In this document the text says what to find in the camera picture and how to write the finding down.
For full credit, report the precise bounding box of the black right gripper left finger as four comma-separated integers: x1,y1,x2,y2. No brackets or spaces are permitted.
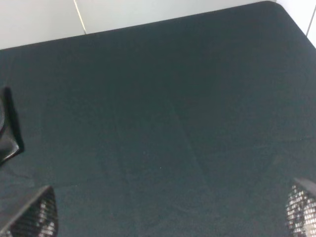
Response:
0,186,58,237

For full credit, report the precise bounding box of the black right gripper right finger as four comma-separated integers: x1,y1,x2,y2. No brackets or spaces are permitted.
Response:
286,178,316,237

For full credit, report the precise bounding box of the black glasses case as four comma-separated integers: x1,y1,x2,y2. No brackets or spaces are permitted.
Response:
0,86,24,166

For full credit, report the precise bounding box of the black tablecloth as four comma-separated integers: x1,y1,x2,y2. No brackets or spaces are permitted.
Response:
0,1,316,237

